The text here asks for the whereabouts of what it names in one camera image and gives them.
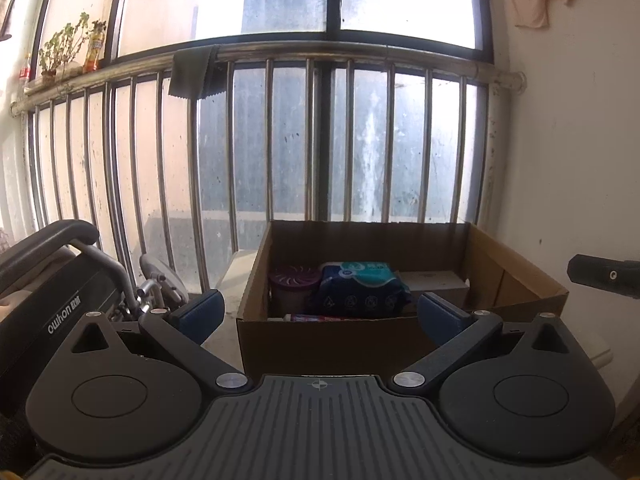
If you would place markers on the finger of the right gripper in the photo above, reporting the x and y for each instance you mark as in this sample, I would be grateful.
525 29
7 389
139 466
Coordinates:
621 277

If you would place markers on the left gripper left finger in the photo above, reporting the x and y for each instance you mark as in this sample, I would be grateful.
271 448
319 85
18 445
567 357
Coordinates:
158 351

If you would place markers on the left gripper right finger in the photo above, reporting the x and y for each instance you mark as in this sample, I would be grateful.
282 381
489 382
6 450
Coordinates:
485 350

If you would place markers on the red white toothpaste tube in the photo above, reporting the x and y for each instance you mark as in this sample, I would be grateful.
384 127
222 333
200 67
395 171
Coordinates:
308 318

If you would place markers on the purple air freshener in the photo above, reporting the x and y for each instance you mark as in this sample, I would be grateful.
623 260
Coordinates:
291 288

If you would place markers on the blue teal wipes pack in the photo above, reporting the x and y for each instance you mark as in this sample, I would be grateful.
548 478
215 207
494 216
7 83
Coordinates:
360 289

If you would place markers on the brown cardboard box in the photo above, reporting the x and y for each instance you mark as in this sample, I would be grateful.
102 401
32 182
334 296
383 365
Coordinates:
499 279

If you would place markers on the black wheelchair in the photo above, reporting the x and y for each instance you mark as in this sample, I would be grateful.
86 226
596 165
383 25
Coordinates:
70 332

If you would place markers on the grey cloth on railing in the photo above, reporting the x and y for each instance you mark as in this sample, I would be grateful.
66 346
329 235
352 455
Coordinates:
196 74

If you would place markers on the orange bottle on sill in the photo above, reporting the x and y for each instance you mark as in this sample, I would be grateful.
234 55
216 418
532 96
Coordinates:
96 41

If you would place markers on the potted green plant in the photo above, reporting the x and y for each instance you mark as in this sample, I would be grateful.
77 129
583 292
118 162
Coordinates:
63 45

